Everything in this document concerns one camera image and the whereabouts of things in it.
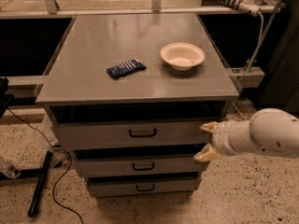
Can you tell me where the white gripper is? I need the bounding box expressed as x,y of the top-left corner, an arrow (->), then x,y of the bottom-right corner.
193,121 -> 249,162

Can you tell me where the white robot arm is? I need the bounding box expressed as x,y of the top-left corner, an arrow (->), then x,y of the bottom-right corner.
193,108 -> 299,162

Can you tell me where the grey drawer cabinet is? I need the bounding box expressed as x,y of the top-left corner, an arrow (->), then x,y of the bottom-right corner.
36,14 -> 238,197

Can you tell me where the grey bottom drawer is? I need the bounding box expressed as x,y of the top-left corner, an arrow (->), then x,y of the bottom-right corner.
87,175 -> 201,198

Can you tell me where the blue snack packet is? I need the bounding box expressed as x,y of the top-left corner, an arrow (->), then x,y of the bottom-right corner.
106,59 -> 147,79

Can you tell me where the white power strip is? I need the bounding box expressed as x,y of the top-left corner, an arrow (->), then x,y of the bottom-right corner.
217,0 -> 261,17

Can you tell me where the black metal bar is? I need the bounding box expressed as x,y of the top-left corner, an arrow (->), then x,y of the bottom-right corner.
27,151 -> 52,217

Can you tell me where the black device at left edge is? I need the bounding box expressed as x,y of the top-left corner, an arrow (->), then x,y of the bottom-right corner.
0,77 -> 14,118

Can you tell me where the black drawer handle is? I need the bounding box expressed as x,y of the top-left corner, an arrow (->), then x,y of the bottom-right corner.
128,128 -> 157,138

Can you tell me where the white power cable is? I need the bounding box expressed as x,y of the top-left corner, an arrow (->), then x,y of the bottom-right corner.
232,11 -> 265,117

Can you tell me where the black floor cable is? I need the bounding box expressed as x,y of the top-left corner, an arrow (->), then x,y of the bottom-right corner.
7,107 -> 84,224

